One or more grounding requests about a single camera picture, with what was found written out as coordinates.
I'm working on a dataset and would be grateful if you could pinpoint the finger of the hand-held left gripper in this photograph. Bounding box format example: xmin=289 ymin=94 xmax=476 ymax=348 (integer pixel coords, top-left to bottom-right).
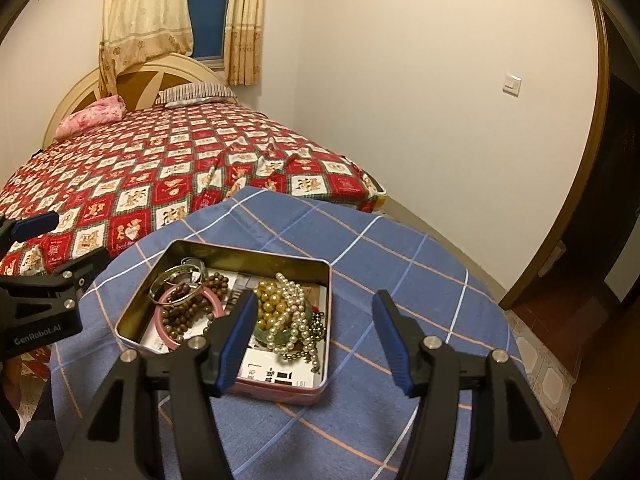
xmin=0 ymin=246 xmax=112 ymax=312
xmin=0 ymin=211 xmax=61 ymax=261

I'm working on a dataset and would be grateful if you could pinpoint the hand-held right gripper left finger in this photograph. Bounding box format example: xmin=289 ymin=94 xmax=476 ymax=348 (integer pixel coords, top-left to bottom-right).
xmin=67 ymin=290 xmax=258 ymax=480

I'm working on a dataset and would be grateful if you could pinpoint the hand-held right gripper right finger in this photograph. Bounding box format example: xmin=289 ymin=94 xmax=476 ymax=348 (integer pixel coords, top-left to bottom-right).
xmin=372 ymin=289 xmax=576 ymax=480

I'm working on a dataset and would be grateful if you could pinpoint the green jade bangle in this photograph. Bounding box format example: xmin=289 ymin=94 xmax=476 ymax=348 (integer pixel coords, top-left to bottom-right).
xmin=250 ymin=305 xmax=326 ymax=351

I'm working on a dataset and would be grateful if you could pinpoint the yellow bead bracelet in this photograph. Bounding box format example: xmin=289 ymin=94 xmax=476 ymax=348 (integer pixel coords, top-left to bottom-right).
xmin=254 ymin=280 xmax=288 ymax=331

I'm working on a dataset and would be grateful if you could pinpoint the white pearl necklace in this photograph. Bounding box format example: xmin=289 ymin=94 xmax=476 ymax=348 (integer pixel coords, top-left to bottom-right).
xmin=265 ymin=272 xmax=313 ymax=353

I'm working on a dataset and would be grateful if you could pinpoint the dark small bead chain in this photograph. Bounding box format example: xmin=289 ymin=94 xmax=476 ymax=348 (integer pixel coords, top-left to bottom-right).
xmin=282 ymin=312 xmax=328 ymax=373

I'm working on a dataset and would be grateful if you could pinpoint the pink tin box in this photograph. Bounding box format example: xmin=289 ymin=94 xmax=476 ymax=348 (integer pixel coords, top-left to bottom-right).
xmin=114 ymin=240 xmax=332 ymax=407

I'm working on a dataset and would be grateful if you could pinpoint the pink bangle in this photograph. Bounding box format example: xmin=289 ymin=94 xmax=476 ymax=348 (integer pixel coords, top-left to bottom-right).
xmin=153 ymin=282 xmax=226 ymax=353

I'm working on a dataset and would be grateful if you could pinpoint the silver mesh band bracelet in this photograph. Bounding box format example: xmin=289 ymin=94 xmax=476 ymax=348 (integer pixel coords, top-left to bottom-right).
xmin=180 ymin=256 xmax=208 ymax=281

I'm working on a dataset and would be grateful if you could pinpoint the silver bangle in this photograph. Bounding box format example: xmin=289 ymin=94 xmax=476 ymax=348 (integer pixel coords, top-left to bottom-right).
xmin=149 ymin=265 xmax=203 ymax=306

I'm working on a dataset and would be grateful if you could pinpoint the blue checked tablecloth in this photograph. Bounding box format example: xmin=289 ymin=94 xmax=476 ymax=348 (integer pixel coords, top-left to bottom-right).
xmin=49 ymin=186 xmax=523 ymax=480

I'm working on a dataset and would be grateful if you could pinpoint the red checked bedspread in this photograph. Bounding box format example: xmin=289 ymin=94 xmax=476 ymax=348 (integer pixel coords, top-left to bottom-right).
xmin=0 ymin=105 xmax=388 ymax=281

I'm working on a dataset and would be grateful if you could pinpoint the pink floral pillow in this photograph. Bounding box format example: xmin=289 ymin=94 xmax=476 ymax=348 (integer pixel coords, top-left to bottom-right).
xmin=54 ymin=95 xmax=126 ymax=141

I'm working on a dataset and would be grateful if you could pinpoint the cream wooden headboard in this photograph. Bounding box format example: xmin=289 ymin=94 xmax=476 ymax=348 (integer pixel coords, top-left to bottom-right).
xmin=42 ymin=51 xmax=226 ymax=148

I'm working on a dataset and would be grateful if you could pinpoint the striped pillow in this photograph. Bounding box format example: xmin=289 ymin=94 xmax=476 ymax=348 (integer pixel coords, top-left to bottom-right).
xmin=155 ymin=81 xmax=240 ymax=109

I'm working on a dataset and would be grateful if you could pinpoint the wide beige curtain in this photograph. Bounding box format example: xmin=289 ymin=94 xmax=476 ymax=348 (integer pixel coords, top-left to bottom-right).
xmin=98 ymin=0 xmax=195 ymax=98

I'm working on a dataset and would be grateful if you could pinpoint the window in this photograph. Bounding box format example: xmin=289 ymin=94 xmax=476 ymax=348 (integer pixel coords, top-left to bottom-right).
xmin=186 ymin=0 xmax=236 ymax=72

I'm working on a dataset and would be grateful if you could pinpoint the dark door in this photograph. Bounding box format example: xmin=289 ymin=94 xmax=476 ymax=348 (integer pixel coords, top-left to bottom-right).
xmin=602 ymin=72 xmax=640 ymax=286

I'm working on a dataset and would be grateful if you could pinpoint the narrow beige curtain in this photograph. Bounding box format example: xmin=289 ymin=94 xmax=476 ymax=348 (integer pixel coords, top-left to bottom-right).
xmin=223 ymin=0 xmax=271 ymax=87

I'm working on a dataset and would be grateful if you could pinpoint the brown wooden bead bracelet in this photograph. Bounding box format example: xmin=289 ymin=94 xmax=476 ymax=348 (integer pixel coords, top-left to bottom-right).
xmin=162 ymin=272 xmax=231 ymax=338

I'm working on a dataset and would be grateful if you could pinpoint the brown wooden door frame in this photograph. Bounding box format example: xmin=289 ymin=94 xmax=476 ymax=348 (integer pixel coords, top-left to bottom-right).
xmin=497 ymin=0 xmax=613 ymax=311

